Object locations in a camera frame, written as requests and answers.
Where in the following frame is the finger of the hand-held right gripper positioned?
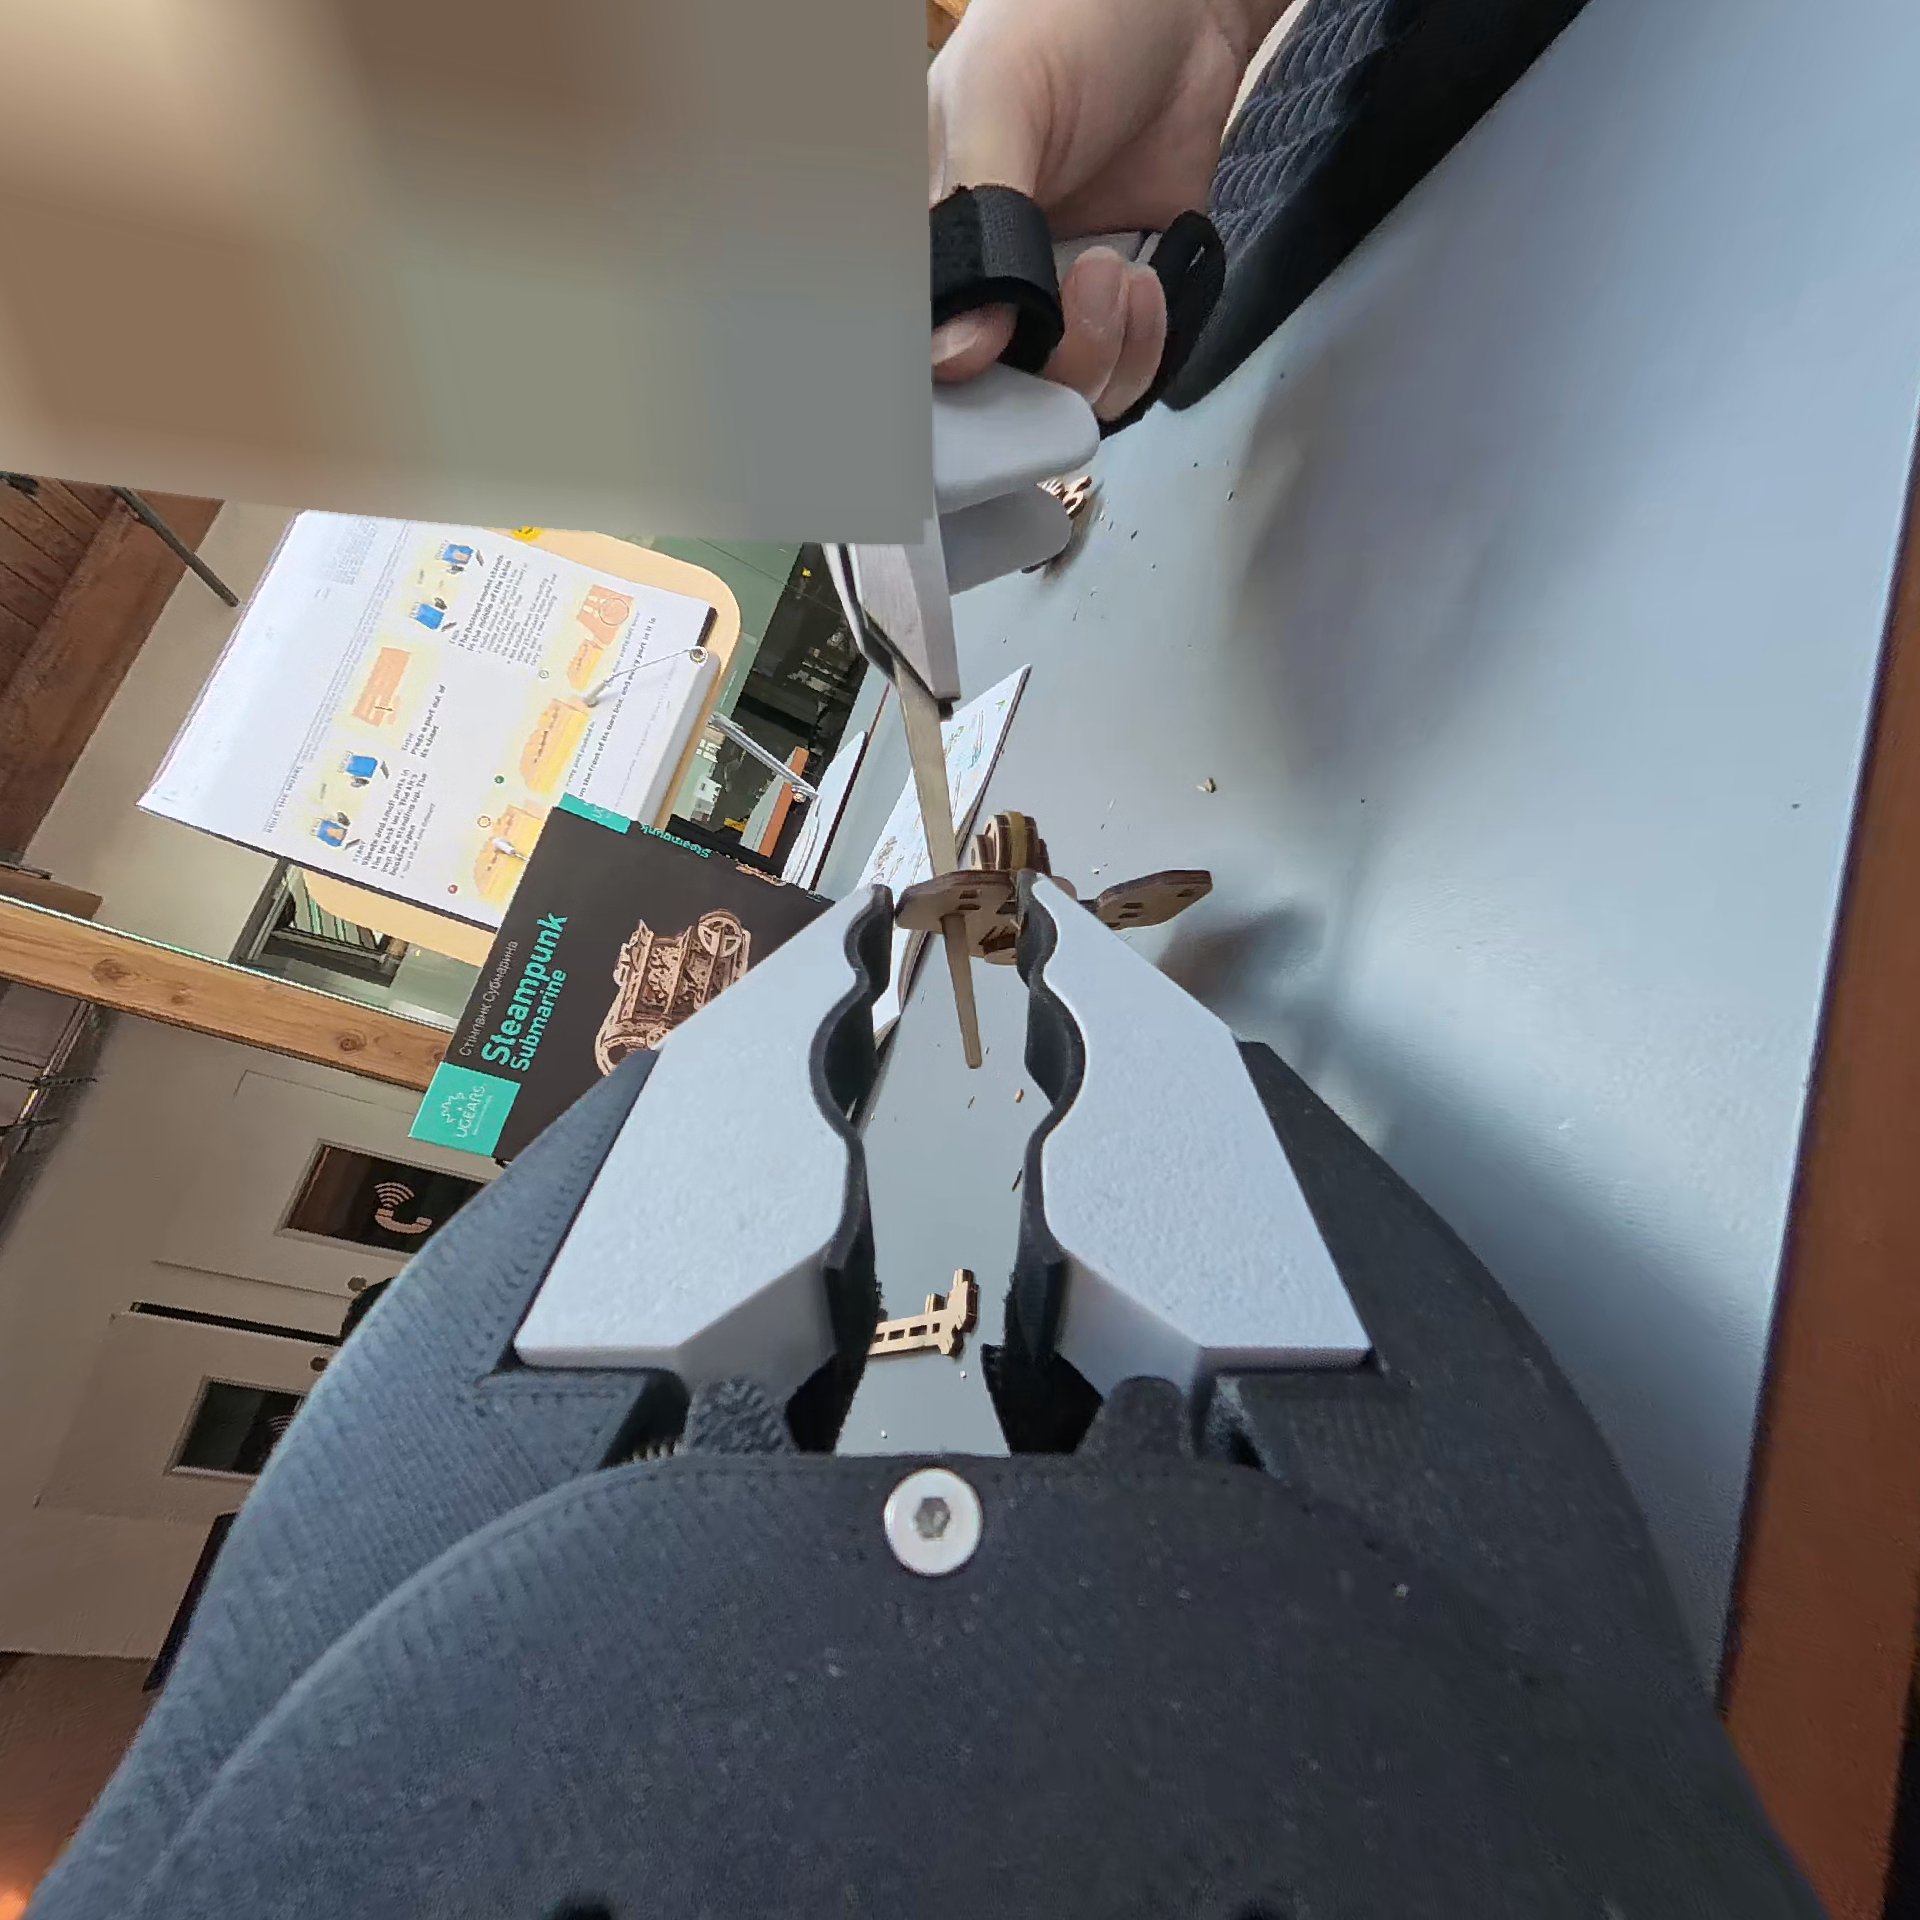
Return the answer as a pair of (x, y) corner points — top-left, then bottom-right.
(930, 369), (1106, 514)
(938, 484), (1077, 596)

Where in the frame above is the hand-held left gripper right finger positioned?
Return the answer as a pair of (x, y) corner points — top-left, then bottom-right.
(979, 877), (1377, 1453)

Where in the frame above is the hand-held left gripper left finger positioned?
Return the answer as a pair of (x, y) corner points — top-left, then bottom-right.
(513, 883), (902, 1453)

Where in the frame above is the thin wooden stick part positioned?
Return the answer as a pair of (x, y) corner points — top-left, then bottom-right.
(897, 681), (988, 1071)

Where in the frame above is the wooden model assembly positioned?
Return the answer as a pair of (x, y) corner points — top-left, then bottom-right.
(897, 810), (1213, 962)

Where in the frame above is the black model kit box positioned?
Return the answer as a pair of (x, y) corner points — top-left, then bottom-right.
(406, 805), (836, 1164)

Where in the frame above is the person's right hand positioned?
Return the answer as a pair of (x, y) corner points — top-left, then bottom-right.
(929, 0), (1296, 425)

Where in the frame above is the assembly instruction booklet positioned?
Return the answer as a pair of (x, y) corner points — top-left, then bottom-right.
(866, 663), (1033, 1044)

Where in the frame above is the notched wooden strip part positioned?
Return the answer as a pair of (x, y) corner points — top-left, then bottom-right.
(866, 1266), (981, 1367)

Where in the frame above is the wooden beam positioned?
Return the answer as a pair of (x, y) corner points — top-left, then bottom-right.
(0, 896), (460, 1096)

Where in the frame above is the printed instruction sheet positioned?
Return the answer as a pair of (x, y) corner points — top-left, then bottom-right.
(138, 509), (720, 933)

